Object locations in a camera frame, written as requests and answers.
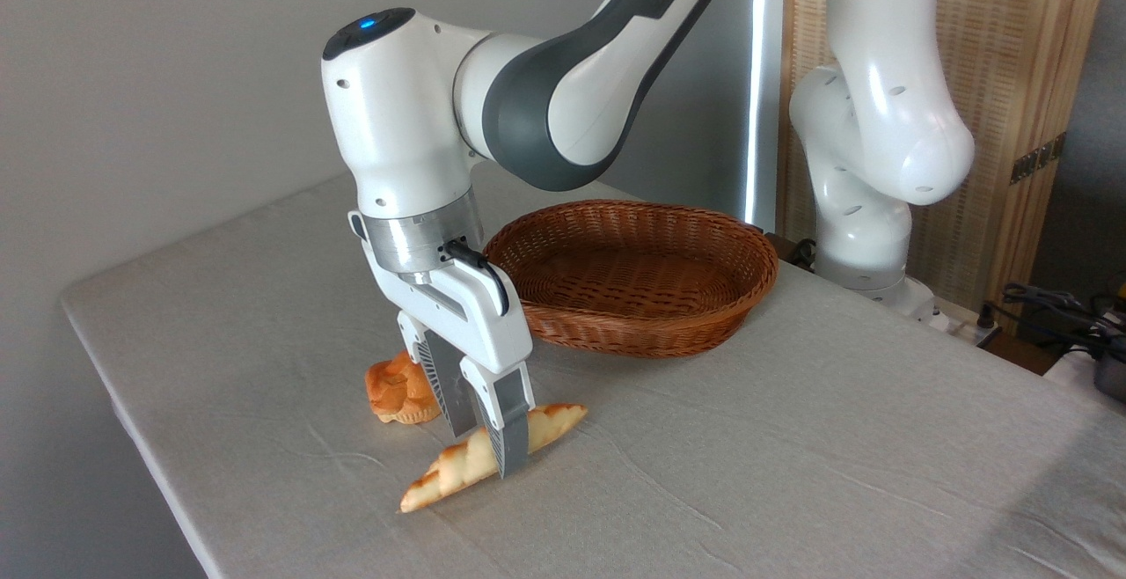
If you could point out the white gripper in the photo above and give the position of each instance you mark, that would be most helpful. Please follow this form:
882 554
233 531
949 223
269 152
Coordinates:
479 324

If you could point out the long braided bread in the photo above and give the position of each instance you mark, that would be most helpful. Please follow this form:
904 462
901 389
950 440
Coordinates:
444 473

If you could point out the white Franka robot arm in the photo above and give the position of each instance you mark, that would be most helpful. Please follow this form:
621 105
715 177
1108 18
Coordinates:
396 121

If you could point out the round orange muffin bread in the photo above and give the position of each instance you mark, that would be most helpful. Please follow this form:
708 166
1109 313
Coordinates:
396 390

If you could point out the brown wicker basket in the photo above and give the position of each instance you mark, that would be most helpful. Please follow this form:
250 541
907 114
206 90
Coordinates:
633 280

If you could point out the white tablecloth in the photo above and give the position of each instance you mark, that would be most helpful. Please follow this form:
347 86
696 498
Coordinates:
748 473

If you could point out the shiny metal pole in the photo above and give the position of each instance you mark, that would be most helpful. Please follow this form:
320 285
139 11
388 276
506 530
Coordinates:
764 77

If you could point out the dark metal screen hinge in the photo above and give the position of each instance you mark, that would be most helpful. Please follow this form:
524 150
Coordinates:
1038 158

